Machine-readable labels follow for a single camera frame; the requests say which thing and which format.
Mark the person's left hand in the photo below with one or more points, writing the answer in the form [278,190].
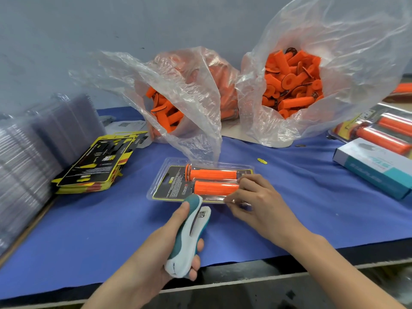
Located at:
[154,260]

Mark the person's right hand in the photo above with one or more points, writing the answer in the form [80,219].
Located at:
[267,212]

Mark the teal hand stapler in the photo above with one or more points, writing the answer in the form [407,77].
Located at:
[190,235]

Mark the yellow black backing card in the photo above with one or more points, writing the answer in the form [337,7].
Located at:
[168,186]

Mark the stack of clear blister shells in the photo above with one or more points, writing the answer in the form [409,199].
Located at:
[32,164]

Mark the person's right forearm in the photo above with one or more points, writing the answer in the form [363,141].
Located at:
[341,276]

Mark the small yellow scrap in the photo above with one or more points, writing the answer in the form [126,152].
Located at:
[262,161]

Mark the stack of yellow black cards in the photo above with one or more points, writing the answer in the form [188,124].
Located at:
[96,164]

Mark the teal white cardboard box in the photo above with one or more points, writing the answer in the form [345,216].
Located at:
[376,167]

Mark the white printed paper sheet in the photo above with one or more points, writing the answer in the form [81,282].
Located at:
[119,125]

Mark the large clear plastic bag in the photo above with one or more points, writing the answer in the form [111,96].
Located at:
[367,48]

